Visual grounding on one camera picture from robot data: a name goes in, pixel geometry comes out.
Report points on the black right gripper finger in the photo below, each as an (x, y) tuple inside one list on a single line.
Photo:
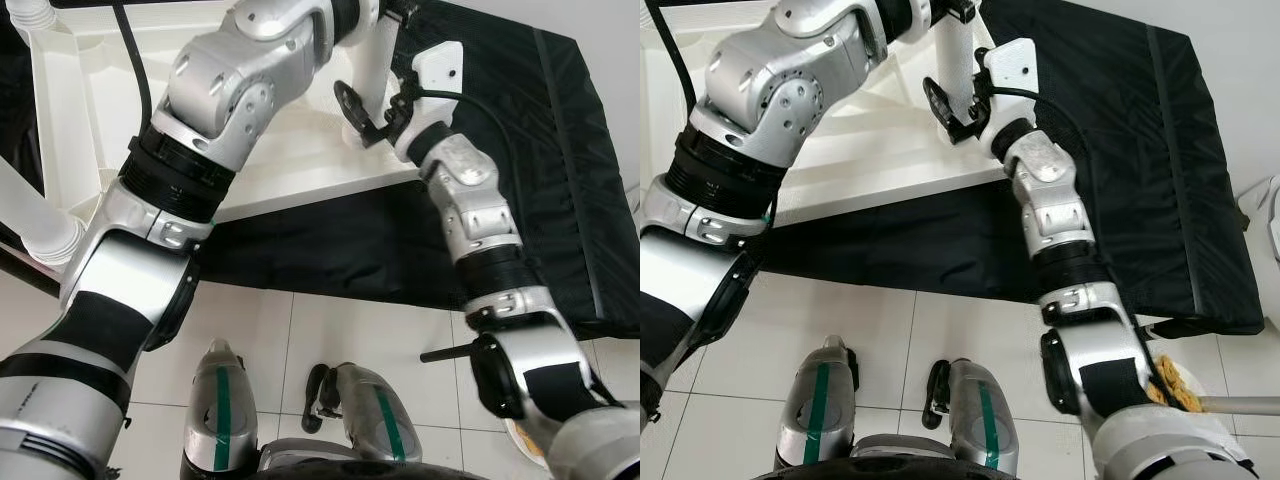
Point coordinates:
[(938, 106), (350, 110)]

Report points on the white plastic children table top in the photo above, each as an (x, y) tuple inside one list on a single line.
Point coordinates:
[(880, 150), (300, 150)]

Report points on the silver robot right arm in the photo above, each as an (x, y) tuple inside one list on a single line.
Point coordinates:
[(1060, 220), (480, 220)]

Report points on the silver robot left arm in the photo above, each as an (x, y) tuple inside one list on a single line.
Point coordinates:
[(220, 100), (760, 100)]

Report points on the black table cloth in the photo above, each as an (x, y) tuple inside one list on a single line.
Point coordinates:
[(1130, 150), (560, 150)]

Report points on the black metal table leg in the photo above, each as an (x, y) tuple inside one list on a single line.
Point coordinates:
[(448, 352), (1200, 325), (25, 268)]

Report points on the black robot left foot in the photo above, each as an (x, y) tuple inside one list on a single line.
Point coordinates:
[(854, 370), (243, 365)]

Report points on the black robot foot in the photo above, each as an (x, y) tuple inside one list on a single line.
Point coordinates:
[(318, 398), (935, 395), (854, 370), (243, 365)]

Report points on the black robot right foot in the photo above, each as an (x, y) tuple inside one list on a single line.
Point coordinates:
[(318, 398), (935, 395)]

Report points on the silver robot left leg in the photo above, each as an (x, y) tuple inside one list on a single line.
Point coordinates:
[(218, 412), (812, 412)]

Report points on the yellow crumpled cloth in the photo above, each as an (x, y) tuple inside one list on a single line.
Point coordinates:
[(1178, 392), (533, 443)]

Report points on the black robot torso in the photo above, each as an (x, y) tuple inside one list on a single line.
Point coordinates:
[(900, 472), (340, 472)]

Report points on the grey bar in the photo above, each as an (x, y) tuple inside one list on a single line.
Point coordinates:
[(1240, 405)]

